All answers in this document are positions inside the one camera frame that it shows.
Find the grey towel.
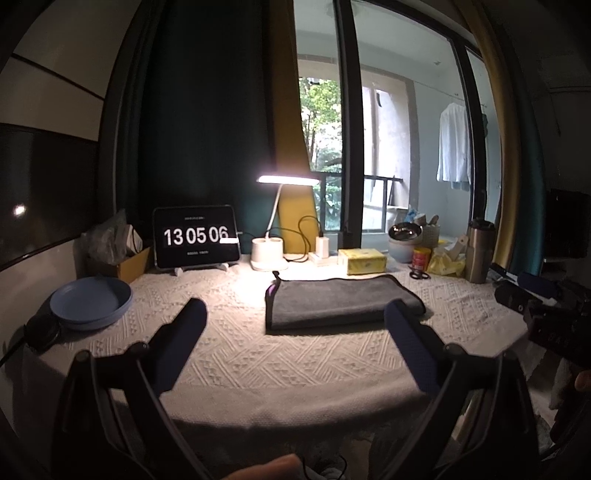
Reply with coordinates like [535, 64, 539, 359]
[264, 272, 426, 334]

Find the stainless steel tumbler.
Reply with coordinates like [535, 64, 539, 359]
[465, 219, 496, 284]

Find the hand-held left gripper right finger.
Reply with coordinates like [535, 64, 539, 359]
[383, 299, 542, 480]

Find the cardboard box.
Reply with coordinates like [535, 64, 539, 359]
[99, 246, 153, 284]

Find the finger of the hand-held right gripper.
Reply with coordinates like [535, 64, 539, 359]
[494, 281, 544, 320]
[489, 262, 566, 302]

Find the black cable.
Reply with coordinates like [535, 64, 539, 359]
[238, 215, 324, 264]

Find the black tablet clock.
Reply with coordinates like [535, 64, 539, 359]
[152, 204, 241, 270]

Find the white mesh cup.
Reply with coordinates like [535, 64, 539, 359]
[421, 217, 441, 247]

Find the yellow plastic bag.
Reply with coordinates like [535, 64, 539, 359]
[426, 244, 467, 278]

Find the white tablet stand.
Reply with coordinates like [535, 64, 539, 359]
[173, 261, 232, 277]

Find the black window frame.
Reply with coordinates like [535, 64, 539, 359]
[333, 0, 504, 252]

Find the dark green curtain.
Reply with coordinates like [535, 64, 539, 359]
[108, 0, 289, 278]

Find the white desk lamp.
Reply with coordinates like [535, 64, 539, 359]
[250, 174, 320, 271]

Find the yellow teal curtain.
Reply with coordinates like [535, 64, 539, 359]
[455, 0, 552, 278]

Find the balcony railing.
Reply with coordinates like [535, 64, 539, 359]
[311, 171, 407, 234]

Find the metal bowl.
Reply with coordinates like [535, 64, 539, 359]
[388, 222, 424, 241]

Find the grey plastic bag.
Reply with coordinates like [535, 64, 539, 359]
[81, 209, 144, 266]

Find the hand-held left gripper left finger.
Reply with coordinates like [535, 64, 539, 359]
[52, 298, 208, 480]

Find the yellow tissue box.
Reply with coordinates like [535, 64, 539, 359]
[337, 248, 387, 276]

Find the person's leg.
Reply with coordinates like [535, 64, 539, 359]
[221, 453, 315, 480]

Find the white hanging shirt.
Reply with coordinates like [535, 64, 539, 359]
[436, 100, 472, 190]

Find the white knitted tablecloth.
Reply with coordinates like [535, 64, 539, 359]
[34, 264, 555, 432]

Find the black round object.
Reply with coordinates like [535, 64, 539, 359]
[24, 313, 62, 355]

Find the blue plate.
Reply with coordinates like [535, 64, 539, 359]
[49, 277, 134, 331]

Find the white power strip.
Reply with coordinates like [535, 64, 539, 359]
[308, 250, 342, 268]

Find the black box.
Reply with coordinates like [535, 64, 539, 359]
[545, 188, 591, 260]

